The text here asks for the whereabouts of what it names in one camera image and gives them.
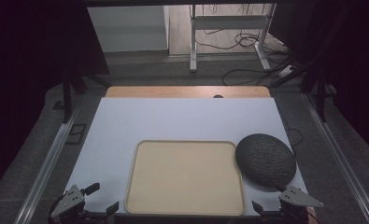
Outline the black metal stand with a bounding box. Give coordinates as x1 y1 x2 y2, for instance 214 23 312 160
299 60 336 123
60 66 111 124

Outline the white power strip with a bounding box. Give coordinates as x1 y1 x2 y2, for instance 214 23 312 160
277 64 295 78

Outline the white table mat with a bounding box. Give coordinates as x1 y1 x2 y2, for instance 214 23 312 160
64 96 308 217

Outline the thin black cable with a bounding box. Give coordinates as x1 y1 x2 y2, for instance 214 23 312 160
284 121 304 157

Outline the white metal desk frame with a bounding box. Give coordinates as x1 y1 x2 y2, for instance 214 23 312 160
189 3 277 74

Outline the aluminium rail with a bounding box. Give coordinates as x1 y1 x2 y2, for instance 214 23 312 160
301 92 369 224
13 102 81 224

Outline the tangle of black cables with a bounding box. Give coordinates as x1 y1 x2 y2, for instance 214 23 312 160
195 28 288 52

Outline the black floor cable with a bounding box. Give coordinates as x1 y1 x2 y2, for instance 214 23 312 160
220 63 288 87

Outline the black floor plate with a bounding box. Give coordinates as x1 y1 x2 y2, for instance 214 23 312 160
64 123 88 146

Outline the black curtain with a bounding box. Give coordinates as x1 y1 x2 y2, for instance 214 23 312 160
0 0 110 200
268 0 369 162

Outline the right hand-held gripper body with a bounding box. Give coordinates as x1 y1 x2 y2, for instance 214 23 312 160
262 186 325 224

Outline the dark grey knitted hat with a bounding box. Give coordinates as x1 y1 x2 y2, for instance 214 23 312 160
234 133 297 189

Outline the beige rectangular tray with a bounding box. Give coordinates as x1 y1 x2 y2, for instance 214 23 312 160
124 139 247 217

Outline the white cabinet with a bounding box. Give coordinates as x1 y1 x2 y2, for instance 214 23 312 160
87 5 171 54

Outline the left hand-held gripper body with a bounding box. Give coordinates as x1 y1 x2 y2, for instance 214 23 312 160
48 184 110 224

